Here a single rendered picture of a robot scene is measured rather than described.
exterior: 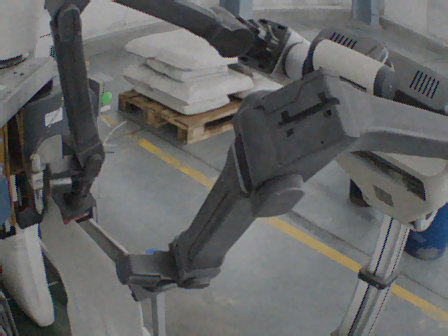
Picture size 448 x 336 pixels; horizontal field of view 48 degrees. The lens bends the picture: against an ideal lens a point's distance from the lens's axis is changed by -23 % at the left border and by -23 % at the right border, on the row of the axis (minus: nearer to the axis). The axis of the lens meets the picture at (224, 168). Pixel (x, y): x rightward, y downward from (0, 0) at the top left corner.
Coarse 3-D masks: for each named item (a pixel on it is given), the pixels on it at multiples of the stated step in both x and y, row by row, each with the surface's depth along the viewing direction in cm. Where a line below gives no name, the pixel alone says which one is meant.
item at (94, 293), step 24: (48, 216) 140; (48, 240) 146; (72, 240) 130; (72, 264) 136; (96, 264) 123; (72, 288) 138; (96, 288) 128; (120, 288) 118; (72, 312) 138; (96, 312) 131; (120, 312) 122
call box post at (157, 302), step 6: (162, 294) 165; (156, 300) 165; (162, 300) 166; (156, 306) 166; (162, 306) 168; (156, 312) 168; (162, 312) 169; (156, 318) 169; (162, 318) 170; (156, 324) 171; (162, 324) 171; (156, 330) 172; (162, 330) 173
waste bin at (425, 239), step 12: (444, 204) 284; (444, 216) 288; (432, 228) 293; (444, 228) 293; (408, 240) 309; (420, 240) 301; (432, 240) 297; (444, 240) 299; (408, 252) 310; (420, 252) 303; (432, 252) 301
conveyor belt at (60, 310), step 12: (48, 276) 211; (0, 288) 195; (48, 288) 203; (60, 288) 205; (12, 300) 190; (60, 300) 198; (12, 312) 184; (60, 312) 192; (24, 324) 179; (36, 324) 181; (60, 324) 185
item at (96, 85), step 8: (88, 80) 139; (96, 80) 137; (104, 80) 137; (112, 80) 138; (96, 88) 137; (104, 88) 137; (112, 88) 139; (96, 96) 138; (112, 96) 140; (104, 104) 139; (104, 112) 140
